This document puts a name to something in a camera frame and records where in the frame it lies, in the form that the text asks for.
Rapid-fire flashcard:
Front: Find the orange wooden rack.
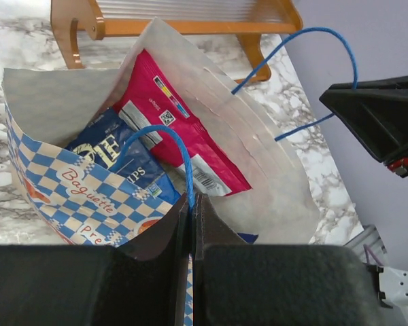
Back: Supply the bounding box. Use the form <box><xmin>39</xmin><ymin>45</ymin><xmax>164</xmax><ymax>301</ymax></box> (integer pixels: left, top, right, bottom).
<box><xmin>50</xmin><ymin>0</ymin><xmax>303</xmax><ymax>69</ymax></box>

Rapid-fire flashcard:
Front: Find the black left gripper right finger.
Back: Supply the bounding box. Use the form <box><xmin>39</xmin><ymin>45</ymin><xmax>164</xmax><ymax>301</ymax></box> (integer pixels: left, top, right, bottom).
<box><xmin>192</xmin><ymin>195</ymin><xmax>407</xmax><ymax>325</ymax></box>

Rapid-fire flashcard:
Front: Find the pink real chips bag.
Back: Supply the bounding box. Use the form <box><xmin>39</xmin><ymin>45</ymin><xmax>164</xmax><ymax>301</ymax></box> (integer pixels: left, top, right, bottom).
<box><xmin>113</xmin><ymin>50</ymin><xmax>251</xmax><ymax>196</ymax></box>

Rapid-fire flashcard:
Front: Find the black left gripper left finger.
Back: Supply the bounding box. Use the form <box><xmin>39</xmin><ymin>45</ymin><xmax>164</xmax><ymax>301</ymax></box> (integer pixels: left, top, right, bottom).
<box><xmin>0</xmin><ymin>198</ymin><xmax>188</xmax><ymax>325</ymax></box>

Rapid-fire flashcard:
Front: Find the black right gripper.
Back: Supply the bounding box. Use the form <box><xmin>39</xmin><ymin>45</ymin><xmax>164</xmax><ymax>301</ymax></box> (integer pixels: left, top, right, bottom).
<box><xmin>320</xmin><ymin>76</ymin><xmax>408</xmax><ymax>177</ymax></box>

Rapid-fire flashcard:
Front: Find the checkered paper bag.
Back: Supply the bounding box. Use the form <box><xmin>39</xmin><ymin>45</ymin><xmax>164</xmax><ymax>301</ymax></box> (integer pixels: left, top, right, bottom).
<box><xmin>2</xmin><ymin>19</ymin><xmax>319</xmax><ymax>325</ymax></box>

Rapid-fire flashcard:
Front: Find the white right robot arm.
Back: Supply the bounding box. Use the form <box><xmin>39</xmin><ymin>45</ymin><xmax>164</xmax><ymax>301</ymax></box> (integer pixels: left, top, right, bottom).
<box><xmin>193</xmin><ymin>76</ymin><xmax>408</xmax><ymax>325</ymax></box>

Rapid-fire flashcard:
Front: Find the blue kettle chips bag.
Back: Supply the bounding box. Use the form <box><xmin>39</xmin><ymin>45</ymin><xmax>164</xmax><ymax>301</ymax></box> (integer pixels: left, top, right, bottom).
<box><xmin>65</xmin><ymin>108</ymin><xmax>180</xmax><ymax>204</ymax></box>

